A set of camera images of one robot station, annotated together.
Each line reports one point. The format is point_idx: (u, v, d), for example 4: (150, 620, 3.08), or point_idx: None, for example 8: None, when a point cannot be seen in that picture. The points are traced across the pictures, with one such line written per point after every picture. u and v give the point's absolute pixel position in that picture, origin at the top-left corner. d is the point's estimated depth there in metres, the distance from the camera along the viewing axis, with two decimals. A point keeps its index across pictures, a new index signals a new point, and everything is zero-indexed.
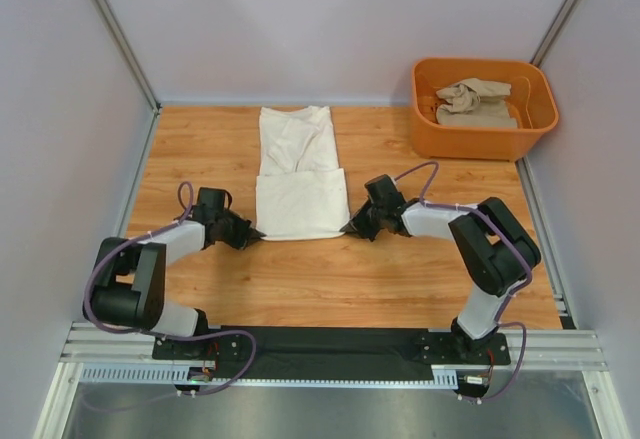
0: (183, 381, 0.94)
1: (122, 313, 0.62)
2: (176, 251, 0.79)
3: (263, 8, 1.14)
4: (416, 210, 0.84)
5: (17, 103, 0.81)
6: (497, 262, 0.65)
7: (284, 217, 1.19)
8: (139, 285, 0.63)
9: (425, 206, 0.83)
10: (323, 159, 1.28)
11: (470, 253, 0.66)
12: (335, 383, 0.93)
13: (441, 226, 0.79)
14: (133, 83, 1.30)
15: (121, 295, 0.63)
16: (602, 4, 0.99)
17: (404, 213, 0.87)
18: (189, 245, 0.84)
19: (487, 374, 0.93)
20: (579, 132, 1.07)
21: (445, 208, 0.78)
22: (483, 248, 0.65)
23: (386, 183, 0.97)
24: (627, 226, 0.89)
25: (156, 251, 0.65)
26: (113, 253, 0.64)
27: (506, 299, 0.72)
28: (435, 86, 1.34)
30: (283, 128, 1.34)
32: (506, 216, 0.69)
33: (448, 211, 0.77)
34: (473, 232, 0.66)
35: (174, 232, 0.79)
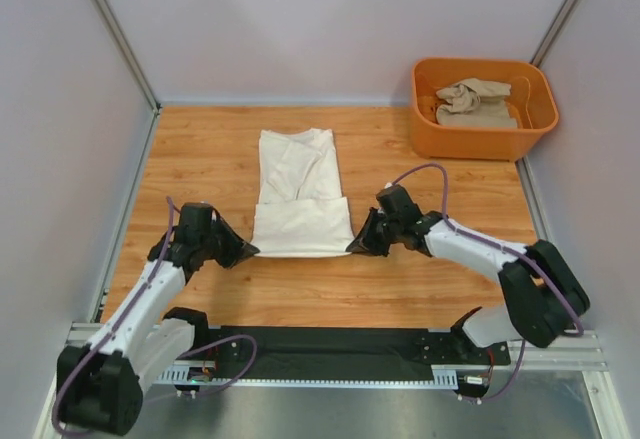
0: (183, 381, 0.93)
1: (94, 424, 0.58)
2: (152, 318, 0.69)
3: (263, 8, 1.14)
4: (446, 236, 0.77)
5: (17, 103, 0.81)
6: (547, 316, 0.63)
7: (282, 243, 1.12)
8: (107, 403, 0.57)
9: (457, 234, 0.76)
10: (324, 187, 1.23)
11: (518, 306, 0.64)
12: (336, 383, 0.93)
13: (477, 262, 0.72)
14: (133, 83, 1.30)
15: (91, 408, 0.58)
16: (602, 4, 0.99)
17: (428, 235, 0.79)
18: (167, 298, 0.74)
19: (487, 374, 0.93)
20: (579, 133, 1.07)
21: (487, 244, 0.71)
22: (534, 303, 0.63)
23: (402, 195, 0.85)
24: (627, 226, 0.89)
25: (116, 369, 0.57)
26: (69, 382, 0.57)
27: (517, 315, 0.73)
28: (435, 86, 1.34)
30: (283, 152, 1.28)
32: (557, 264, 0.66)
33: (490, 249, 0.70)
34: (524, 285, 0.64)
35: (144, 300, 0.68)
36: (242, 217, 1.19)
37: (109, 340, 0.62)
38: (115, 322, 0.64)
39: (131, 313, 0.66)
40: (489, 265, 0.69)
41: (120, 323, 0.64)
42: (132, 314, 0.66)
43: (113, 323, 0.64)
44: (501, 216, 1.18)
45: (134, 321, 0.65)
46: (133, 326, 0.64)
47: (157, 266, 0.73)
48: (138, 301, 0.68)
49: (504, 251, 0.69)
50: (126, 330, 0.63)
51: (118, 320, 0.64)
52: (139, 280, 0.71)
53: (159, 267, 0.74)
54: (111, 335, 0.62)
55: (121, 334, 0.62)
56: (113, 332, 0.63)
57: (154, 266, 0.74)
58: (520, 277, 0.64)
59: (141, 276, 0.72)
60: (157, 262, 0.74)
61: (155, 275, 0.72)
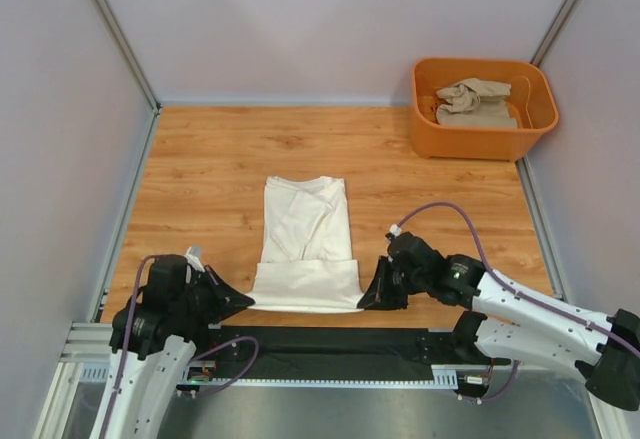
0: (183, 381, 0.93)
1: None
2: (136, 408, 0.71)
3: (263, 8, 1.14)
4: (505, 301, 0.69)
5: (18, 102, 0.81)
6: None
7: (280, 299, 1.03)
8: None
9: (518, 300, 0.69)
10: (333, 244, 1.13)
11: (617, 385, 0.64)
12: (336, 383, 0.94)
13: (549, 333, 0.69)
14: (133, 83, 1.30)
15: None
16: (602, 4, 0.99)
17: (478, 300, 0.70)
18: (146, 381, 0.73)
19: (487, 374, 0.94)
20: (580, 133, 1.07)
21: (562, 316, 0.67)
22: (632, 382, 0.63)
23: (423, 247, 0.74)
24: (627, 226, 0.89)
25: None
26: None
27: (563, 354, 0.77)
28: (435, 86, 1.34)
30: (291, 202, 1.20)
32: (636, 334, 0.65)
33: (571, 326, 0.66)
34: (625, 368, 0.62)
35: (118, 409, 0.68)
36: (242, 217, 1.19)
37: None
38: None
39: (109, 429, 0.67)
40: (572, 343, 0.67)
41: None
42: (108, 431, 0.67)
43: None
44: (501, 216, 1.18)
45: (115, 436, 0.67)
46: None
47: (122, 364, 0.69)
48: (113, 412, 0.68)
49: (591, 328, 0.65)
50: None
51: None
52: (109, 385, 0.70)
53: (124, 362, 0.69)
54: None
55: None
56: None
57: (120, 360, 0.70)
58: (622, 365, 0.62)
59: (110, 377, 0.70)
60: (122, 357, 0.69)
61: (123, 374, 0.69)
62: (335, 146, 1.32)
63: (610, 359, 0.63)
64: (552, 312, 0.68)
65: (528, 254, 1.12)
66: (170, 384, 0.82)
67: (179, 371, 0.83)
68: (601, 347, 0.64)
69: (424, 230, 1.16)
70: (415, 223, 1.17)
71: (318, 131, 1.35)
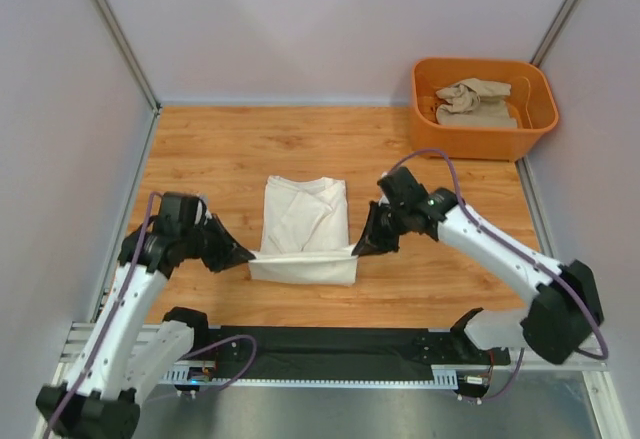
0: (183, 381, 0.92)
1: None
2: (137, 331, 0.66)
3: (263, 8, 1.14)
4: (466, 231, 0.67)
5: (17, 102, 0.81)
6: (570, 340, 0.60)
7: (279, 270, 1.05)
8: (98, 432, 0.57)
9: (479, 233, 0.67)
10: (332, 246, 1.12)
11: (543, 324, 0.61)
12: (336, 383, 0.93)
13: (499, 269, 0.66)
14: (133, 83, 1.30)
15: None
16: (601, 5, 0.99)
17: (443, 227, 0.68)
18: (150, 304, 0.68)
19: (487, 374, 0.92)
20: (579, 132, 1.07)
21: (516, 253, 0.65)
22: (562, 327, 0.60)
23: (405, 175, 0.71)
24: (627, 226, 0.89)
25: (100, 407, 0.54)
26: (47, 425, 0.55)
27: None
28: (435, 86, 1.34)
30: (290, 202, 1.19)
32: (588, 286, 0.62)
33: (520, 262, 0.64)
34: (557, 311, 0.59)
35: (118, 323, 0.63)
36: (242, 217, 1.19)
37: (85, 379, 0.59)
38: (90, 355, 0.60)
39: (106, 341, 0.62)
40: (516, 279, 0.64)
41: (94, 356, 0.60)
42: (105, 346, 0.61)
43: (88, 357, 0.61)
44: (501, 216, 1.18)
45: (109, 351, 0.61)
46: (108, 360, 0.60)
47: (129, 276, 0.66)
48: (113, 323, 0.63)
49: (538, 267, 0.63)
50: (102, 365, 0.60)
51: (93, 352, 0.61)
52: (112, 296, 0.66)
53: (132, 275, 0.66)
54: (85, 374, 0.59)
55: (97, 373, 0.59)
56: (88, 369, 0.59)
57: (127, 274, 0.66)
58: (556, 304, 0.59)
59: (113, 289, 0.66)
60: (130, 269, 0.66)
61: (128, 288, 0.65)
62: (335, 146, 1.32)
63: (547, 296, 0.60)
64: (508, 248, 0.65)
65: None
66: (171, 354, 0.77)
67: (183, 345, 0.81)
68: (540, 286, 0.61)
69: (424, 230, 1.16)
70: None
71: (318, 131, 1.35)
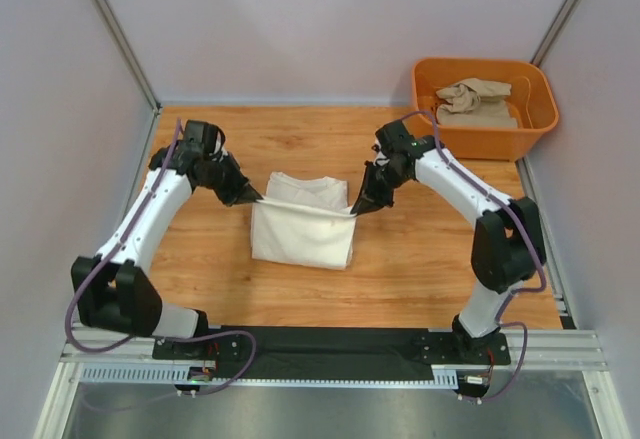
0: (183, 381, 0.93)
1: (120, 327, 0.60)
2: (164, 224, 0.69)
3: (264, 8, 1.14)
4: (437, 168, 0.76)
5: (18, 102, 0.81)
6: (507, 265, 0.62)
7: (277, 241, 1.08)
8: (127, 310, 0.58)
9: (448, 169, 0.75)
10: None
11: (483, 248, 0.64)
12: (335, 383, 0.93)
13: (459, 200, 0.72)
14: (133, 83, 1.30)
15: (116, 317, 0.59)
16: (602, 5, 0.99)
17: (419, 162, 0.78)
18: (175, 209, 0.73)
19: (487, 374, 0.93)
20: (579, 132, 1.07)
21: (474, 187, 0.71)
22: (498, 250, 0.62)
23: (398, 128, 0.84)
24: (627, 225, 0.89)
25: (132, 275, 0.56)
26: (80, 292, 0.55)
27: (507, 298, 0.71)
28: (435, 86, 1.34)
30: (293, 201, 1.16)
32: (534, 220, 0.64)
33: (475, 193, 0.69)
34: (495, 232, 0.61)
35: (150, 209, 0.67)
36: (243, 217, 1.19)
37: (119, 250, 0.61)
38: (123, 232, 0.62)
39: (138, 225, 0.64)
40: (470, 208, 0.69)
41: (128, 233, 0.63)
42: (137, 229, 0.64)
43: (121, 234, 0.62)
44: None
45: (142, 231, 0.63)
46: (142, 236, 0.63)
47: (161, 178, 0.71)
48: (143, 213, 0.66)
49: (490, 198, 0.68)
50: (135, 240, 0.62)
51: (126, 229, 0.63)
52: (143, 189, 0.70)
53: (162, 177, 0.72)
54: (121, 246, 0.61)
55: (131, 244, 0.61)
56: (122, 242, 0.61)
57: (158, 175, 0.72)
58: (499, 227, 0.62)
59: (145, 184, 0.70)
60: (161, 172, 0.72)
61: (160, 185, 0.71)
62: (335, 146, 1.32)
63: (492, 219, 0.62)
64: (469, 183, 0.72)
65: None
66: (174, 323, 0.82)
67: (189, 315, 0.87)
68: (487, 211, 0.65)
69: (424, 229, 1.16)
70: (415, 222, 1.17)
71: (318, 131, 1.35)
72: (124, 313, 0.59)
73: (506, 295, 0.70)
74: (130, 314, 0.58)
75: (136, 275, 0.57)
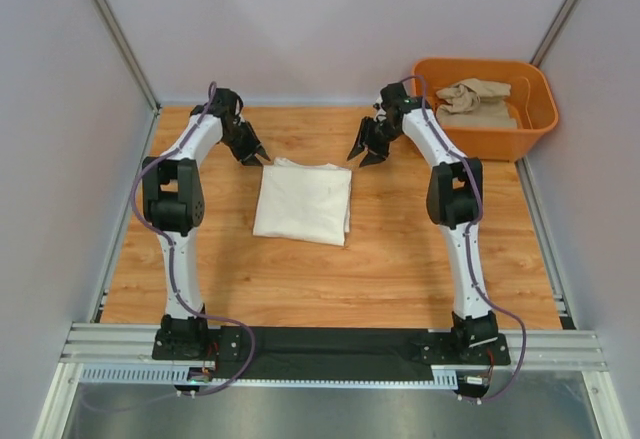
0: (183, 381, 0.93)
1: (174, 215, 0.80)
2: (203, 150, 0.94)
3: (264, 8, 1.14)
4: (418, 123, 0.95)
5: (18, 103, 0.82)
6: (449, 205, 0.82)
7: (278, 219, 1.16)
8: (181, 195, 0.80)
9: (426, 125, 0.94)
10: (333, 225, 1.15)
11: (434, 190, 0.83)
12: (335, 383, 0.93)
13: (426, 148, 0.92)
14: (133, 83, 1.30)
15: (171, 205, 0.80)
16: (601, 5, 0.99)
17: (407, 115, 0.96)
18: (210, 143, 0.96)
19: (487, 374, 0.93)
20: (578, 132, 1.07)
21: (439, 141, 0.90)
22: (445, 191, 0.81)
23: (398, 88, 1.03)
24: (626, 225, 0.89)
25: (189, 167, 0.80)
26: (148, 169, 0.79)
27: (465, 241, 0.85)
28: (435, 86, 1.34)
30: (293, 184, 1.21)
32: (481, 175, 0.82)
33: (439, 148, 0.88)
34: (444, 178, 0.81)
35: (197, 134, 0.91)
36: (242, 217, 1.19)
37: (178, 154, 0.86)
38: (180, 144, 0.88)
39: (189, 143, 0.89)
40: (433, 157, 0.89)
41: (183, 145, 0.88)
42: (188, 145, 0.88)
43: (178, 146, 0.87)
44: (501, 216, 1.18)
45: (193, 145, 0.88)
46: (193, 148, 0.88)
47: (200, 120, 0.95)
48: (191, 136, 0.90)
49: (450, 151, 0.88)
50: (189, 149, 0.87)
51: (182, 141, 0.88)
52: (191, 122, 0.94)
53: (203, 121, 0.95)
54: (178, 151, 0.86)
55: (186, 151, 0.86)
56: (180, 149, 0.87)
57: (199, 118, 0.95)
58: (447, 175, 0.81)
59: (191, 120, 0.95)
60: (202, 117, 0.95)
61: (202, 122, 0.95)
62: (335, 146, 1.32)
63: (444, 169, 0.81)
64: (437, 137, 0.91)
65: (528, 255, 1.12)
66: (191, 283, 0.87)
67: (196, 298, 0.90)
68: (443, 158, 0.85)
69: (424, 229, 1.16)
70: (415, 223, 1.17)
71: (318, 131, 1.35)
72: (178, 201, 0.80)
73: (464, 238, 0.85)
74: (184, 199, 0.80)
75: (193, 166, 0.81)
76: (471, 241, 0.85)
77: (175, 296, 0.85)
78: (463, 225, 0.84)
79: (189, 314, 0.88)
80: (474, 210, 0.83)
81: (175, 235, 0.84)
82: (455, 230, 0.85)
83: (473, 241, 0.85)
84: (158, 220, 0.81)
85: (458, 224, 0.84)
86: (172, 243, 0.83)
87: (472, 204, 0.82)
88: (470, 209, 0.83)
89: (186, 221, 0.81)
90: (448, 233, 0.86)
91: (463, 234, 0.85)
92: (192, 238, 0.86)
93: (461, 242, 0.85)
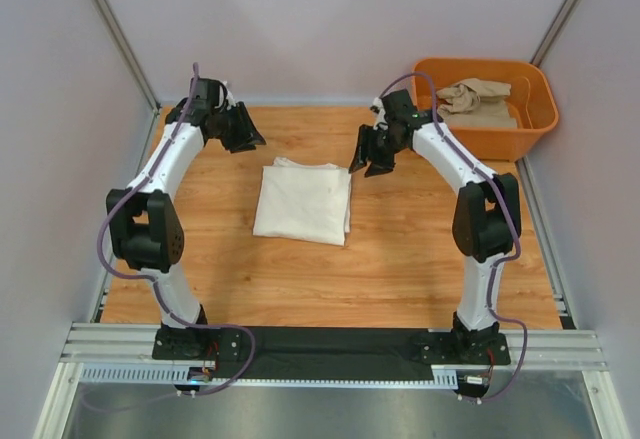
0: (183, 381, 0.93)
1: (150, 255, 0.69)
2: (179, 170, 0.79)
3: (264, 8, 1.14)
4: (433, 139, 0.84)
5: (18, 103, 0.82)
6: (481, 235, 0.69)
7: (279, 218, 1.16)
8: (156, 233, 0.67)
9: (443, 141, 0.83)
10: (334, 225, 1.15)
11: (463, 217, 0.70)
12: (336, 383, 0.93)
13: (448, 169, 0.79)
14: (133, 83, 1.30)
15: (145, 244, 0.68)
16: (601, 5, 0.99)
17: (419, 132, 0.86)
18: (188, 159, 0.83)
19: (487, 374, 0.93)
20: (579, 132, 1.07)
21: (462, 158, 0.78)
22: (476, 219, 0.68)
23: (404, 97, 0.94)
24: (626, 225, 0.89)
25: (160, 202, 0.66)
26: (115, 209, 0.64)
27: (492, 273, 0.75)
28: (435, 86, 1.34)
30: (293, 184, 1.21)
32: (515, 196, 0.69)
33: (463, 166, 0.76)
34: (474, 204, 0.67)
35: (171, 154, 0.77)
36: (242, 217, 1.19)
37: (148, 183, 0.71)
38: (149, 169, 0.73)
39: (163, 163, 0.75)
40: (458, 179, 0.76)
41: (154, 170, 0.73)
42: (162, 166, 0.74)
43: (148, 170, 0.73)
44: None
45: (167, 168, 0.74)
46: (166, 173, 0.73)
47: (176, 130, 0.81)
48: (167, 153, 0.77)
49: (475, 171, 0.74)
50: (161, 176, 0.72)
51: (152, 167, 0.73)
52: (165, 138, 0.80)
53: (180, 128, 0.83)
54: (149, 179, 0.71)
55: (158, 179, 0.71)
56: (150, 176, 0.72)
57: (175, 128, 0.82)
58: (479, 201, 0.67)
59: (165, 134, 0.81)
60: (178, 126, 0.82)
61: (178, 134, 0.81)
62: (335, 146, 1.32)
63: (475, 192, 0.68)
64: (458, 155, 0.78)
65: (528, 254, 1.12)
66: (181, 302, 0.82)
67: (191, 312, 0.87)
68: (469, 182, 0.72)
69: (424, 229, 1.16)
70: (415, 223, 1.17)
71: (318, 131, 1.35)
72: (153, 238, 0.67)
73: (490, 269, 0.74)
74: (158, 236, 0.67)
75: (165, 200, 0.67)
76: (497, 271, 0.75)
77: (168, 314, 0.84)
78: (492, 257, 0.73)
79: (184, 325, 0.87)
80: (508, 240, 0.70)
81: (156, 272, 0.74)
82: (482, 262, 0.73)
83: (499, 271, 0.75)
84: (132, 258, 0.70)
85: (488, 255, 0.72)
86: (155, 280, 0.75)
87: (506, 233, 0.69)
88: (503, 240, 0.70)
89: (163, 260, 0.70)
90: (473, 262, 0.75)
91: (490, 266, 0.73)
92: (175, 267, 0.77)
93: (485, 272, 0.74)
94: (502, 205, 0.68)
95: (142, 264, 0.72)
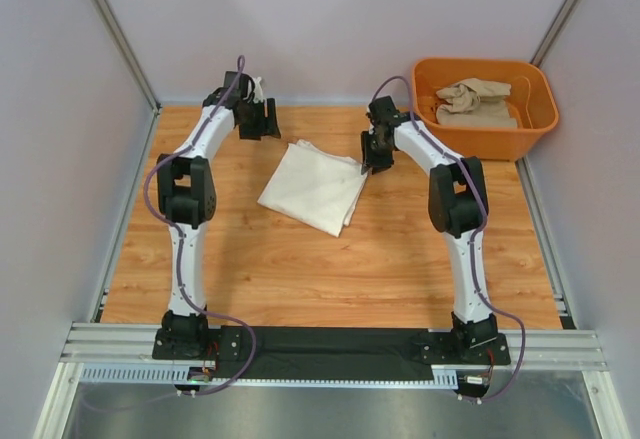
0: (183, 381, 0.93)
1: (187, 210, 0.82)
2: (215, 142, 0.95)
3: (265, 8, 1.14)
4: (409, 134, 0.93)
5: (16, 103, 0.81)
6: (453, 211, 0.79)
7: (288, 195, 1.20)
8: (196, 191, 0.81)
9: (419, 135, 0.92)
10: (332, 220, 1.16)
11: (435, 196, 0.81)
12: (335, 383, 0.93)
13: (421, 156, 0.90)
14: (133, 83, 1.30)
15: (185, 199, 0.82)
16: (601, 6, 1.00)
17: (398, 130, 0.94)
18: (222, 135, 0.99)
19: (487, 374, 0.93)
20: (578, 132, 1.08)
21: (433, 146, 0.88)
22: (446, 197, 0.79)
23: (386, 102, 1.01)
24: (626, 225, 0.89)
25: (201, 166, 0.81)
26: (164, 164, 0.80)
27: (471, 251, 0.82)
28: (435, 86, 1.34)
30: (305, 173, 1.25)
32: (480, 176, 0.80)
33: (434, 152, 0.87)
34: (444, 184, 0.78)
35: (207, 130, 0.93)
36: (242, 217, 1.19)
37: (191, 151, 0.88)
38: (192, 140, 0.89)
39: (202, 136, 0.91)
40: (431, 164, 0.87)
41: (196, 142, 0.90)
42: (203, 138, 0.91)
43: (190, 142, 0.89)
44: (502, 216, 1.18)
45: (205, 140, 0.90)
46: (205, 144, 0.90)
47: (216, 109, 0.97)
48: (205, 129, 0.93)
49: (444, 156, 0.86)
50: (201, 147, 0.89)
51: (194, 139, 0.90)
52: (203, 116, 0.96)
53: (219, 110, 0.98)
54: (192, 148, 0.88)
55: (198, 148, 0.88)
56: (193, 146, 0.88)
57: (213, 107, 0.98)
58: (447, 181, 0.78)
59: (203, 113, 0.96)
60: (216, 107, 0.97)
61: (214, 114, 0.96)
62: (335, 146, 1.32)
63: (445, 175, 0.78)
64: (430, 144, 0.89)
65: (528, 254, 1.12)
66: (195, 276, 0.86)
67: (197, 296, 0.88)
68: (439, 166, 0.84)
69: (424, 229, 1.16)
70: (415, 223, 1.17)
71: (318, 131, 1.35)
72: (193, 195, 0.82)
73: (468, 245, 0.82)
74: (198, 194, 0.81)
75: (205, 165, 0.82)
76: (475, 248, 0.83)
77: (180, 290, 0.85)
78: (467, 233, 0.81)
79: (191, 311, 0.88)
80: (478, 216, 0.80)
81: (186, 228, 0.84)
82: (459, 239, 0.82)
83: (477, 248, 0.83)
84: (171, 213, 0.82)
85: (463, 232, 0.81)
86: (182, 235, 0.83)
87: (476, 210, 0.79)
88: (474, 216, 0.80)
89: (198, 215, 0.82)
90: (452, 242, 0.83)
91: (468, 242, 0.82)
92: (202, 231, 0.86)
93: (465, 250, 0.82)
94: (469, 183, 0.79)
95: (178, 221, 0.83)
